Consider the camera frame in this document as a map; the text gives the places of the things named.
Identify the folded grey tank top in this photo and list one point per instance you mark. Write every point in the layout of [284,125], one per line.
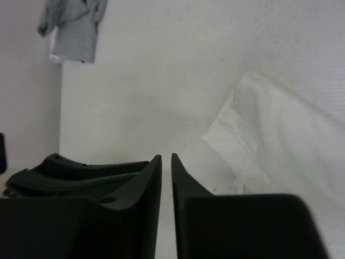
[73,28]

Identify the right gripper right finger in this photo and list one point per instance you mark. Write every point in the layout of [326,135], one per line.
[240,226]

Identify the white tank top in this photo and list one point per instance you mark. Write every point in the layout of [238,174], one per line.
[276,142]

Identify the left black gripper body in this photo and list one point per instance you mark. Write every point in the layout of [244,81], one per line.
[59,176]

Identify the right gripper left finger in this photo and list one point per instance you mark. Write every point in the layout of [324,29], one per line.
[122,224]

